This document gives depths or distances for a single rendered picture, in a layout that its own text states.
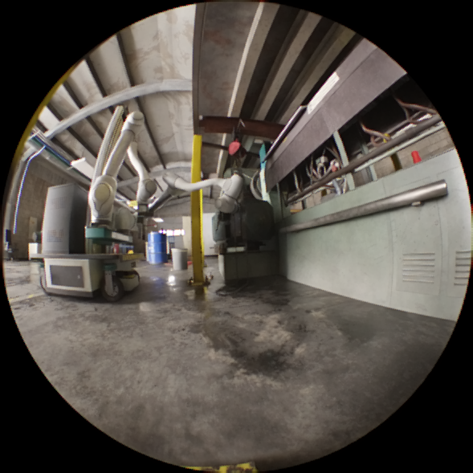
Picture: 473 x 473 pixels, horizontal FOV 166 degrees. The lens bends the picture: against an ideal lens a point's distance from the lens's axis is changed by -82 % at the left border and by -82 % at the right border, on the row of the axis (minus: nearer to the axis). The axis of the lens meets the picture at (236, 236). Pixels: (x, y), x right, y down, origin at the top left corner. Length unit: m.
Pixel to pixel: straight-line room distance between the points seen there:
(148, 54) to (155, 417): 6.14
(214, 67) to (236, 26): 0.52
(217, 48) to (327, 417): 2.10
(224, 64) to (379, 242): 1.89
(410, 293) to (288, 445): 0.69
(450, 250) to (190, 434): 0.87
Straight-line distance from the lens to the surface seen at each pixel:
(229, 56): 1.86
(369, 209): 0.79
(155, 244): 4.71
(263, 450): 0.35
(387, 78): 1.11
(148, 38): 5.78
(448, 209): 0.76
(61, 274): 1.32
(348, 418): 0.40
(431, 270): 0.78
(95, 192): 0.97
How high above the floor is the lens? 0.33
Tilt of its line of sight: 4 degrees up
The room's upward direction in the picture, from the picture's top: 3 degrees counter-clockwise
